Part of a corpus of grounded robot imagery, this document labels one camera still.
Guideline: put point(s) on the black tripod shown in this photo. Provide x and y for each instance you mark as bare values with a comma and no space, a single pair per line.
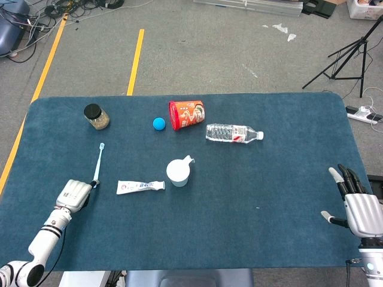
363,42

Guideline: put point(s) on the red snack canister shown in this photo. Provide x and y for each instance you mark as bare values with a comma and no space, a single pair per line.
187,115

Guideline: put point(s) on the blue grey robot torso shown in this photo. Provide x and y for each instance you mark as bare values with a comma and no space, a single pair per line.
188,279

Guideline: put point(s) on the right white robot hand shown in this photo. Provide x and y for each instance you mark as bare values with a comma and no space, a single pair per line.
365,215

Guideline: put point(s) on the long aluminium profile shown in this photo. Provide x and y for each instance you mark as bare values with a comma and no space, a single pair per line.
254,6

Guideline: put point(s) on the blue ball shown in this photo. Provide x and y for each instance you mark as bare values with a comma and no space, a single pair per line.
159,123

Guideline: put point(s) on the glass jar black lid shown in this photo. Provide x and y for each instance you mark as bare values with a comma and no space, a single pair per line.
97,118

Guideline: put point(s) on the blue grey padded seat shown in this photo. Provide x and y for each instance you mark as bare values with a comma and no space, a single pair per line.
10,33

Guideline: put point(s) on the white plastic basket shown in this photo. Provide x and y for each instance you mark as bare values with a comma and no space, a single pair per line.
363,10

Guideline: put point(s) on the white toothpaste tube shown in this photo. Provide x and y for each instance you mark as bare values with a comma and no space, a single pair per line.
131,187

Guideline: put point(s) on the clear plastic water bottle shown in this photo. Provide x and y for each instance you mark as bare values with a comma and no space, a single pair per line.
227,133

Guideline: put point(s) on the light blue toothbrush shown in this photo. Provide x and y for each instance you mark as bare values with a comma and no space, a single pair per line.
98,167

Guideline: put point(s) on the blue carpet table cover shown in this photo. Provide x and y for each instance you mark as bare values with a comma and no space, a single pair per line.
224,224

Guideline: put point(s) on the white power strip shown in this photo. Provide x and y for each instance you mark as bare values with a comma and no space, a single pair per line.
360,113

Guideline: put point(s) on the black flat bracket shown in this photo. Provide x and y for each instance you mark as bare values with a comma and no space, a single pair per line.
318,9

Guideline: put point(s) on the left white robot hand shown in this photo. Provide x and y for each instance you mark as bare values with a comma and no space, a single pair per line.
73,195

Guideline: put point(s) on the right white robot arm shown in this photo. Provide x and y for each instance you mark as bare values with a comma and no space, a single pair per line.
372,263

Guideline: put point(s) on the white paper scrap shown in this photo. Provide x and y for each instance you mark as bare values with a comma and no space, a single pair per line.
291,37
280,27

